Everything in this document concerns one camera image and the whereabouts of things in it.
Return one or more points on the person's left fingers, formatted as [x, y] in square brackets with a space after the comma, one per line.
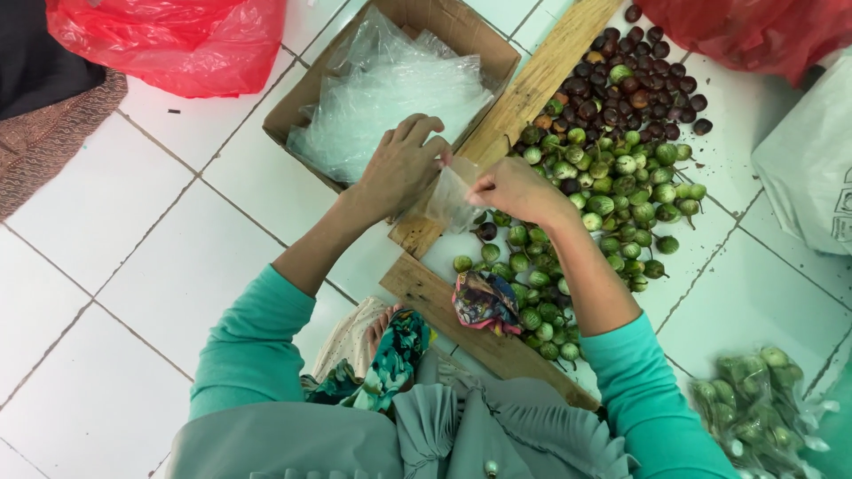
[426, 133]

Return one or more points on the teal long-sleeved shirt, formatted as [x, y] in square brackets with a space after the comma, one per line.
[253, 346]

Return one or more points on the person's right hand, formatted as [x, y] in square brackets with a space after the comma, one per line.
[526, 189]

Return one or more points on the brown cardboard box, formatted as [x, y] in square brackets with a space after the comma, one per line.
[459, 30]

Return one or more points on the pile of dark purple eggplants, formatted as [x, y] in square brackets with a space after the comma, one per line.
[632, 80]

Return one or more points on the black cloth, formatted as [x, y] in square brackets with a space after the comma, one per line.
[36, 56]

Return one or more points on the clear bags of packed eggplants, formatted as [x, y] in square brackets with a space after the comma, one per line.
[752, 406]

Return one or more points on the person's foot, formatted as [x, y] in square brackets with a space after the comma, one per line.
[379, 327]

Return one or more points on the cream dotted cloth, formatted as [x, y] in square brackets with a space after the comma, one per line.
[346, 339]

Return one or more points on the person's left hand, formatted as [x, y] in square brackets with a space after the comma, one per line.
[396, 173]

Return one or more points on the colourful floral cloth scrap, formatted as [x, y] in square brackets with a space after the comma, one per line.
[484, 301]

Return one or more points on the large red plastic bag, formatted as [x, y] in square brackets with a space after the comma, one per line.
[752, 30]

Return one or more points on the pile of clear plastic bags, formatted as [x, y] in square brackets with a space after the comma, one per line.
[393, 100]

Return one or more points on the teal floral trousers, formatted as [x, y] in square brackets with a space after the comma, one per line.
[389, 369]

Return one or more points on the pile of green round eggplants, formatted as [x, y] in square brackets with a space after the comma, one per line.
[612, 186]

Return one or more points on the grey-green pleated headscarf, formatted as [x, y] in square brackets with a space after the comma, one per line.
[399, 439]

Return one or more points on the person's right fingers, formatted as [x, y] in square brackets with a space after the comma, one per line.
[484, 191]

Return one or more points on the small clear plastic bag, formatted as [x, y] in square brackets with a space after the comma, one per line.
[450, 198]

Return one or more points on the crumpled red plastic bag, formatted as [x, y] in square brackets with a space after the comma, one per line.
[173, 40]

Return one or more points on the long wooden plank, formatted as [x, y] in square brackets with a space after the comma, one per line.
[532, 86]

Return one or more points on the short wooden plank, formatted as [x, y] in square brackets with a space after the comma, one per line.
[432, 296]

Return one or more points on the brown patterned cloth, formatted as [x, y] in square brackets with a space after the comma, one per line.
[46, 140]

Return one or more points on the white plastic sack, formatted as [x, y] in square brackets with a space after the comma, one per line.
[812, 159]

